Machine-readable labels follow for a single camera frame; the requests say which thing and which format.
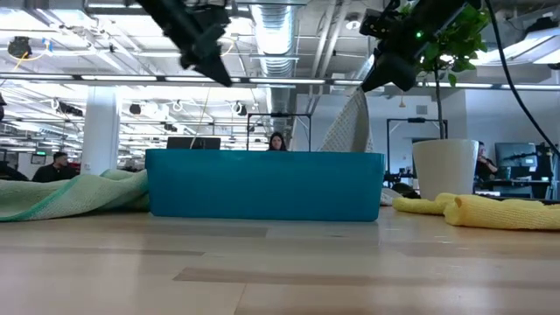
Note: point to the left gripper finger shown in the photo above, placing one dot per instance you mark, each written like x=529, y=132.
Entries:
x=216, y=70

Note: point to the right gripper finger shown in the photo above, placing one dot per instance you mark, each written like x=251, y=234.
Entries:
x=394, y=72

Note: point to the grey waffle towel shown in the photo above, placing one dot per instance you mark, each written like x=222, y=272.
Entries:
x=350, y=127

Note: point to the yellow microfiber towel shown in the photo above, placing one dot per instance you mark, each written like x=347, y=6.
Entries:
x=494, y=214

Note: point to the pale green teal-edged towel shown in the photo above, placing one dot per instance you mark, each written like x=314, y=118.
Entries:
x=65, y=197

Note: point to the black computer monitor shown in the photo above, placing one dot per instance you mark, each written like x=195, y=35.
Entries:
x=192, y=143

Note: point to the person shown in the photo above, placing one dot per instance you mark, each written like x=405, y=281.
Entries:
x=54, y=170
x=277, y=142
x=483, y=164

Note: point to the green plant in white pot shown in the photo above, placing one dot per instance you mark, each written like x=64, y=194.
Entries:
x=445, y=170

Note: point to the teal plastic bin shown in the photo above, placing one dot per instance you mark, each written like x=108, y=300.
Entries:
x=262, y=184

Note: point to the white square column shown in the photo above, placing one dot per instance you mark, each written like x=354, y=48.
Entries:
x=100, y=131

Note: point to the grey-screen computer monitor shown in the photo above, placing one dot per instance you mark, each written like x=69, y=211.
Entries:
x=516, y=154

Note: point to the dark office desk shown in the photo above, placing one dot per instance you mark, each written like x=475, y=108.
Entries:
x=512, y=184

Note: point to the black chair back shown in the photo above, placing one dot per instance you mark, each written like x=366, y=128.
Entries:
x=11, y=172

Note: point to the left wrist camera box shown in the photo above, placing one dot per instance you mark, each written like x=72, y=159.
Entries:
x=214, y=15

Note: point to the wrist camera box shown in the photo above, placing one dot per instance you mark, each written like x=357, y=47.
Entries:
x=214, y=15
x=376, y=24

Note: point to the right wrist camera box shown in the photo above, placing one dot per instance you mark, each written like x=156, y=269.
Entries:
x=376, y=24

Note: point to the silver ventilation duct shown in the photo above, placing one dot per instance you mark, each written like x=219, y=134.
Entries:
x=275, y=35

